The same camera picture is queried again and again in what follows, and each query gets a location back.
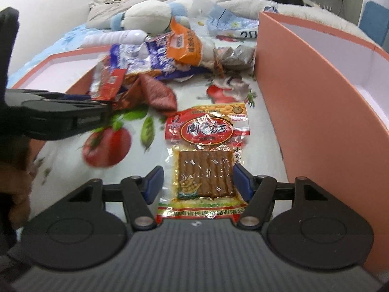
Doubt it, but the clear bag of dark snacks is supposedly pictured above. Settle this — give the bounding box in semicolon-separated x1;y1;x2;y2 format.
213;45;256;78

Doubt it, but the orange snack packet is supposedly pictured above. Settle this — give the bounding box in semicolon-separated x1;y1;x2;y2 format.
168;18;203;67

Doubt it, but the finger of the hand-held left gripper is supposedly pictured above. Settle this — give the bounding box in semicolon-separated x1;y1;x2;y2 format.
6;88;92;101
21;99;114;141

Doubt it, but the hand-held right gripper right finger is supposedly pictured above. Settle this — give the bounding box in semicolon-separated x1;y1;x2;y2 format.
232;163;330;231

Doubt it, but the shallow salmon box lid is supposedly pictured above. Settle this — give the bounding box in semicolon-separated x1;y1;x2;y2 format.
10;46;114;159

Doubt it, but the dark red snack packet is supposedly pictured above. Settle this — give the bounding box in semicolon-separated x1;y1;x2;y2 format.
138;74;178;117

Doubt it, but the blue and white snack packet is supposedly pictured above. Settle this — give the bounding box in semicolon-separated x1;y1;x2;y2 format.
109;35;203;82

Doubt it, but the small red snack packet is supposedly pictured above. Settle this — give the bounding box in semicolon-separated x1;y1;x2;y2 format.
89;67;127;102

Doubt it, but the fruit printed bed sheet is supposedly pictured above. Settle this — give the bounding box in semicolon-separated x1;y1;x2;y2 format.
6;21;289;222

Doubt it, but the red label dried tofu packet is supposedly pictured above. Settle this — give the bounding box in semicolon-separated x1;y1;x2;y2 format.
156;102;251;220

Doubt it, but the white and blue plush toy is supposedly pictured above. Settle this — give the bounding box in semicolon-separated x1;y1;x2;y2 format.
111;0;195;36

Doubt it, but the person's left hand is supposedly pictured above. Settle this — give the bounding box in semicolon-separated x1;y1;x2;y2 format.
0;138;33;229

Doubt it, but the grey quilt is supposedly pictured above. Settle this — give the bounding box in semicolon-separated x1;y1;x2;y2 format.
87;0;367;38

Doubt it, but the tall salmon cardboard box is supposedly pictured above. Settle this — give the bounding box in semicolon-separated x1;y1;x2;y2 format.
254;11;389;280

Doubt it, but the light blue plastic bag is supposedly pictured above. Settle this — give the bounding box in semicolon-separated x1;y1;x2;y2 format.
188;0;261;41

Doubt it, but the blue chair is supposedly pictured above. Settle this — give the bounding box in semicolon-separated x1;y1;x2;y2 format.
359;1;389;48

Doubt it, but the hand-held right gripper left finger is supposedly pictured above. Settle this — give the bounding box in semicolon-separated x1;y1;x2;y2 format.
65;166;165;231

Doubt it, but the brown crumpled snack packet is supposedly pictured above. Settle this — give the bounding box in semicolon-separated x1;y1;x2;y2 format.
112;76;147;111

